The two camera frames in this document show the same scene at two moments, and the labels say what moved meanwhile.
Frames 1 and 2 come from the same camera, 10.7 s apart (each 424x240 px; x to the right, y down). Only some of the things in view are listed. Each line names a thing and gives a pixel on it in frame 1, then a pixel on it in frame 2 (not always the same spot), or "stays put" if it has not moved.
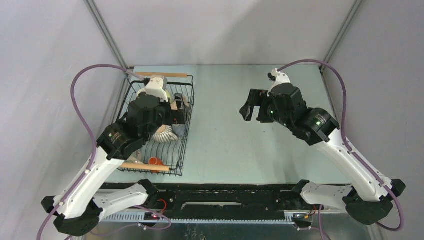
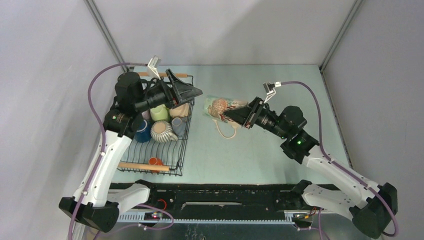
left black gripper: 178,115 → 179,92
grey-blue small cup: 179,129 stays put
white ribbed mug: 165,133 stays put
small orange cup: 155,161 stays put
